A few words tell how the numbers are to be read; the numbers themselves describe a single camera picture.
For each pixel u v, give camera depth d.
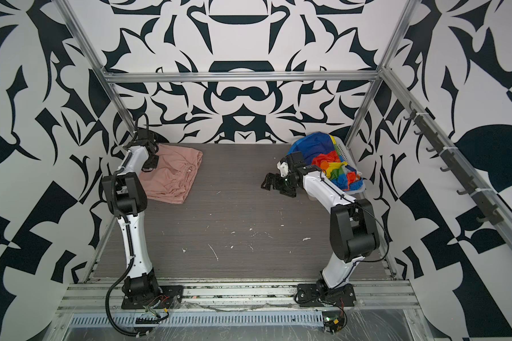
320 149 1.09
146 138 0.87
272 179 0.81
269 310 0.73
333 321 0.71
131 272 0.64
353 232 0.47
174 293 0.76
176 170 1.04
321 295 0.67
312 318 0.71
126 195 0.64
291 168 0.73
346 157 1.05
